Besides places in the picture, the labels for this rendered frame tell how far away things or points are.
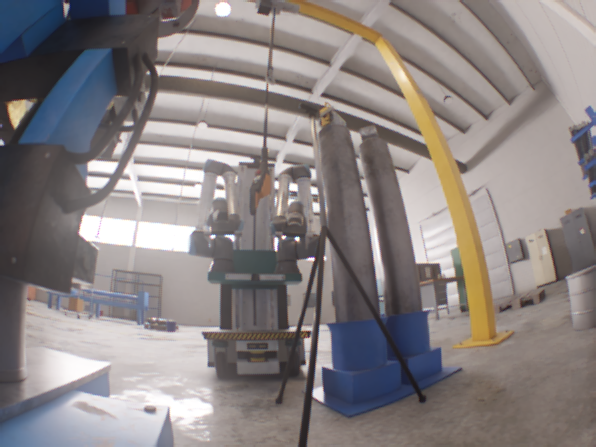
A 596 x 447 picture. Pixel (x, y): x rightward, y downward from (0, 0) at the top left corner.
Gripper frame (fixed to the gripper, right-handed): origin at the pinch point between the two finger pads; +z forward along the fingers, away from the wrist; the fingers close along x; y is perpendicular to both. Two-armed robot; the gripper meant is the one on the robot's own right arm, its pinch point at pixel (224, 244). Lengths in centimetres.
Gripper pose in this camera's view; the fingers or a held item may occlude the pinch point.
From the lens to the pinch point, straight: 124.4
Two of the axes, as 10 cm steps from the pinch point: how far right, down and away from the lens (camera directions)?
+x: -9.2, 0.1, -3.9
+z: 2.9, 7.0, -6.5
